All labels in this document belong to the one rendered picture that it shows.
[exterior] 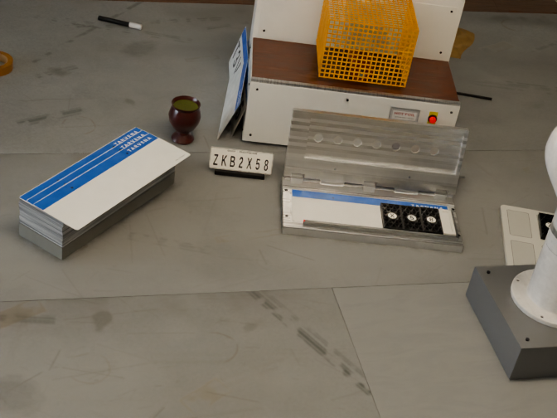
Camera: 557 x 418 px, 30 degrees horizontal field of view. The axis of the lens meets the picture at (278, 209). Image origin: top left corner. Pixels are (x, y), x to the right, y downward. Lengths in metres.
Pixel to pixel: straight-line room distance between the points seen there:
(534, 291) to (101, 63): 1.42
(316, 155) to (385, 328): 0.53
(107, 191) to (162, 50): 0.87
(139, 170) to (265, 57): 0.54
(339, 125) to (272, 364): 0.70
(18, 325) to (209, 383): 0.41
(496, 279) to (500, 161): 0.64
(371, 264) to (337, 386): 0.41
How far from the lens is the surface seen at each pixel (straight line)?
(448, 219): 2.60
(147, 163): 2.46
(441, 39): 2.91
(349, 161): 2.61
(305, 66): 2.76
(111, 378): 2.09
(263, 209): 2.55
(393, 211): 2.58
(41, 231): 2.35
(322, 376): 2.16
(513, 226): 2.69
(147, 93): 2.93
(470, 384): 2.24
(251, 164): 2.64
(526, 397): 2.26
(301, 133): 2.56
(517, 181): 2.88
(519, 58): 3.51
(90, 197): 2.35
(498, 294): 2.33
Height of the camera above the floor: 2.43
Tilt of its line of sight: 37 degrees down
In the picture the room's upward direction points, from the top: 10 degrees clockwise
